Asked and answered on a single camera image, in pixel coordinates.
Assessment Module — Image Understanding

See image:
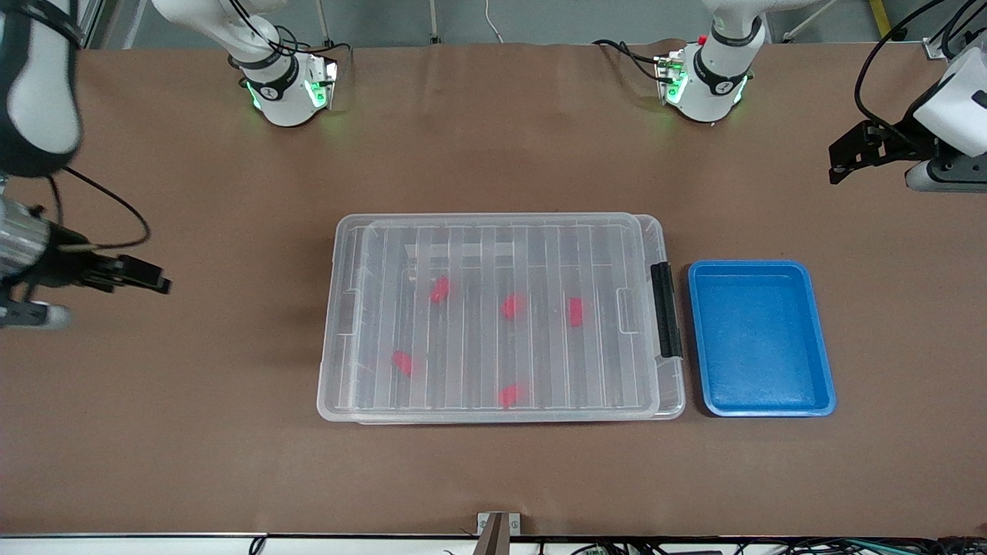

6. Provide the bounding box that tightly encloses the aluminium frame profile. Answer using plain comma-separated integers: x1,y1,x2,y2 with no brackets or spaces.
77,0,105,50
921,31,966,59

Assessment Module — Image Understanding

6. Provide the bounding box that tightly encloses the clear plastic box lid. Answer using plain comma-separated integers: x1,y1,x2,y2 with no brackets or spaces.
318,213,662,423

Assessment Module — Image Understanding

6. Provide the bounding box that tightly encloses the blue plastic tray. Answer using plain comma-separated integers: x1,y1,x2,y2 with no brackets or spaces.
687,260,837,418

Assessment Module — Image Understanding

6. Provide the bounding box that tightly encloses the metal table edge bracket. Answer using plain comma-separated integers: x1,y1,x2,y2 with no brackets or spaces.
477,512,523,555

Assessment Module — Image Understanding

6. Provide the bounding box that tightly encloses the clear plastic storage box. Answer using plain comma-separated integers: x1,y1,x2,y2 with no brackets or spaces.
351,214,686,423

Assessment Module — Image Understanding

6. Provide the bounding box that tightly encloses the black box latch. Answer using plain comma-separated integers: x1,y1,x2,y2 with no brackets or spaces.
650,262,684,360

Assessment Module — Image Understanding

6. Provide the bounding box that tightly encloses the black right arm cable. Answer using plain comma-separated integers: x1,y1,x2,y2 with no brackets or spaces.
46,164,152,252

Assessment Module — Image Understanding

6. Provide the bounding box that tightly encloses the black arm base cable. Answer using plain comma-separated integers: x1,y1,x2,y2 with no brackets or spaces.
592,39,664,82

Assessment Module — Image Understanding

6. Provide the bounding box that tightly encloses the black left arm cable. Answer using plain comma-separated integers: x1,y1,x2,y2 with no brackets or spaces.
853,0,948,143

